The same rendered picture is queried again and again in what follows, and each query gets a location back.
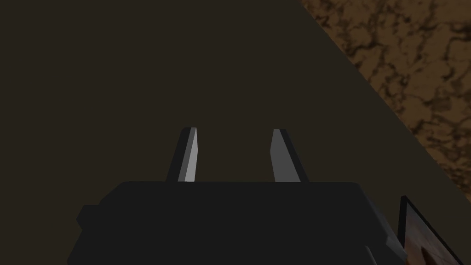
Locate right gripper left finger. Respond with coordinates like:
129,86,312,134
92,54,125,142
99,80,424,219
165,127,199,183

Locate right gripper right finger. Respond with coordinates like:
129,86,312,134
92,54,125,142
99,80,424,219
270,128,310,183

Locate black framed picture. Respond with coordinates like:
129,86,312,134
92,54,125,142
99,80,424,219
397,195,465,265

